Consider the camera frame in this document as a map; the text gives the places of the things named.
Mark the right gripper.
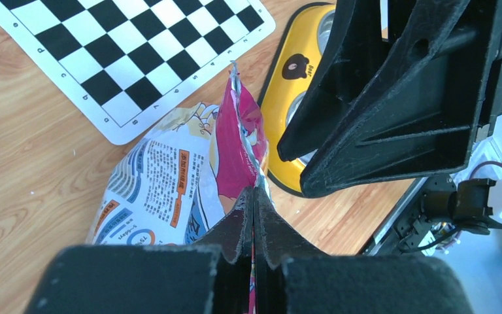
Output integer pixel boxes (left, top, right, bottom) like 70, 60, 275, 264
299, 1, 502, 198

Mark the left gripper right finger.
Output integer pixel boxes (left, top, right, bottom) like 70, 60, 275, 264
253, 188, 473, 313

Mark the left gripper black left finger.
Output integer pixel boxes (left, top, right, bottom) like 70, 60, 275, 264
25, 187, 255, 313

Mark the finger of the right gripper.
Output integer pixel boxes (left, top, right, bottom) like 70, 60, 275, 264
277, 1, 388, 161

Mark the pink pet food bag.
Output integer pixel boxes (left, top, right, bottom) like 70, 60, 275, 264
87, 68, 269, 246

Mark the yellow double pet bowl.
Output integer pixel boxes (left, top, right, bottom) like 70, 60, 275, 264
258, 2, 335, 197

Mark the black white chessboard mat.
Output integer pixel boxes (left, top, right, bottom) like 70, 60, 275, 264
0, 0, 276, 145

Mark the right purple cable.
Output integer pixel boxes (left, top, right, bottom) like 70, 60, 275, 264
467, 160, 502, 183

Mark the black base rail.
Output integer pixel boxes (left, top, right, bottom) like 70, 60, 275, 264
358, 177, 432, 256

